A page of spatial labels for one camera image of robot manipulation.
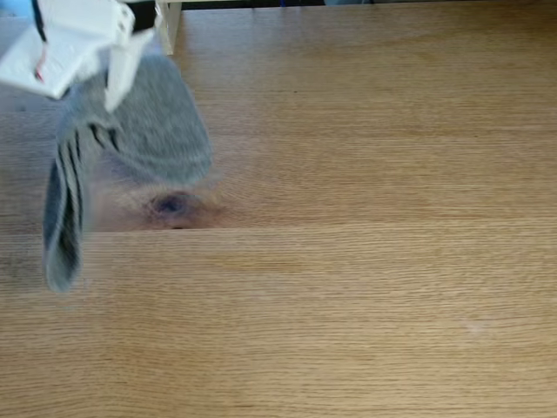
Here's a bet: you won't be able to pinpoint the cream wooden base board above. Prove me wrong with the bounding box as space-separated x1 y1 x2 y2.
154 0 185 57

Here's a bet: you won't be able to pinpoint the red motor wires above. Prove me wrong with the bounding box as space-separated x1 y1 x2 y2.
33 42 50 83

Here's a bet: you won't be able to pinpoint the grey terry cloth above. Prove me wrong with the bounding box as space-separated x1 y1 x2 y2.
41 54 214 294

